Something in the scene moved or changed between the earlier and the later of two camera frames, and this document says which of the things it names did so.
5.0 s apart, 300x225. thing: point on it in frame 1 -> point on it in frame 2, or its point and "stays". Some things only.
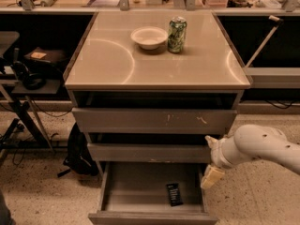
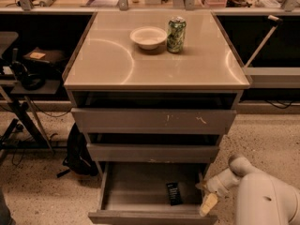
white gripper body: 217,154 -> 214,184
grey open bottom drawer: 136,193 stays
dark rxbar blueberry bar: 174,194 stays
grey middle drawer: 148,153 stays
